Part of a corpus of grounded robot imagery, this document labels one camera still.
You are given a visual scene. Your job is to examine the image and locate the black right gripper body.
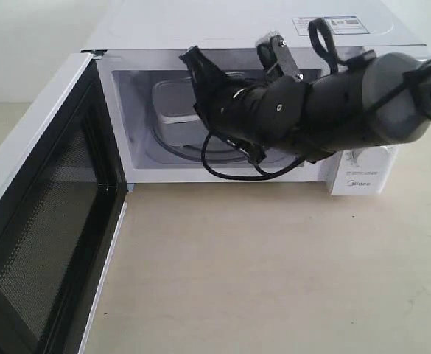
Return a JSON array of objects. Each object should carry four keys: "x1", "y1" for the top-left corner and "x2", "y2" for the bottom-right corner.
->
[{"x1": 203, "y1": 76, "x2": 311, "y2": 162}]

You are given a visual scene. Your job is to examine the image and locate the white plastic lidded container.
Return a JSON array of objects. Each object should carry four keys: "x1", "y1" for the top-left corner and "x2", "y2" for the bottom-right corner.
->
[{"x1": 152, "y1": 70, "x2": 207, "y2": 147}]

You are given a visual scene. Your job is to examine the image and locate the white microwave door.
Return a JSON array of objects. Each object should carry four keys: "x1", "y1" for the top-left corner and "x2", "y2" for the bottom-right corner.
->
[{"x1": 0, "y1": 53, "x2": 127, "y2": 353}]

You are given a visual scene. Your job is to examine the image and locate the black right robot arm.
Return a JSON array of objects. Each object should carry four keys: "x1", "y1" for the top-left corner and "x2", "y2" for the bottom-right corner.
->
[{"x1": 181, "y1": 45, "x2": 431, "y2": 164}]

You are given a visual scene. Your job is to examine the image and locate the white Midea microwave oven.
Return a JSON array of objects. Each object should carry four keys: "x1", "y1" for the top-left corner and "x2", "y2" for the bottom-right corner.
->
[{"x1": 83, "y1": 1, "x2": 431, "y2": 195}]

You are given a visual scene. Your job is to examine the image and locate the white printed paper sheet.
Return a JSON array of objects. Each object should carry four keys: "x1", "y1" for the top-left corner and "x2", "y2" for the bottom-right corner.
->
[{"x1": 292, "y1": 15, "x2": 369, "y2": 36}]

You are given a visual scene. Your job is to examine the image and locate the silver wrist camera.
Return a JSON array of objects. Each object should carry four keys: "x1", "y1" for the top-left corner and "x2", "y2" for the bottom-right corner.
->
[{"x1": 256, "y1": 32, "x2": 304, "y2": 82}]

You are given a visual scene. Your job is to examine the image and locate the black camera cable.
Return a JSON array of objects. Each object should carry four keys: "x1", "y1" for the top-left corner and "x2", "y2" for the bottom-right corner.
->
[{"x1": 200, "y1": 16, "x2": 431, "y2": 183}]

